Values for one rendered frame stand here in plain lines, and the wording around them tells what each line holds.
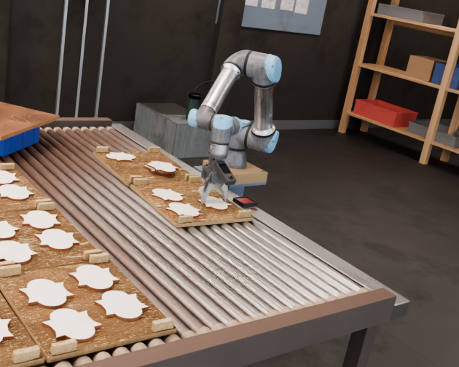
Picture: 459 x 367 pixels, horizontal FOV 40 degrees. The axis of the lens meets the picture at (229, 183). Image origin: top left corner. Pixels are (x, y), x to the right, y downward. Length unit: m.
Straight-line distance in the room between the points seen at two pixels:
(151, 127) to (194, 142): 0.50
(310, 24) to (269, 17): 0.70
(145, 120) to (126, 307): 5.02
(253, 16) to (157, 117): 1.90
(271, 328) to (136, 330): 0.36
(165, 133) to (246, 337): 4.77
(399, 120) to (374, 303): 6.58
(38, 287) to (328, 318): 0.82
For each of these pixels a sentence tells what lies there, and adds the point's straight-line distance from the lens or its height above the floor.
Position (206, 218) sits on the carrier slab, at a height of 0.94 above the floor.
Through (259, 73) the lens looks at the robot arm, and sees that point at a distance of 2.81.
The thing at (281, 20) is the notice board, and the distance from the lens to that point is 7.88.
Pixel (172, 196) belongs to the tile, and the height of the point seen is 0.94.
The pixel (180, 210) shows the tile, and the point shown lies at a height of 0.94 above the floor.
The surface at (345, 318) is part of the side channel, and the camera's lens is 1.96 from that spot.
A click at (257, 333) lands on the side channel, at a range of 1.71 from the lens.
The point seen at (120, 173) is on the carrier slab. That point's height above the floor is 0.94.
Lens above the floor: 1.83
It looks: 18 degrees down
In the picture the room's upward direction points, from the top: 10 degrees clockwise
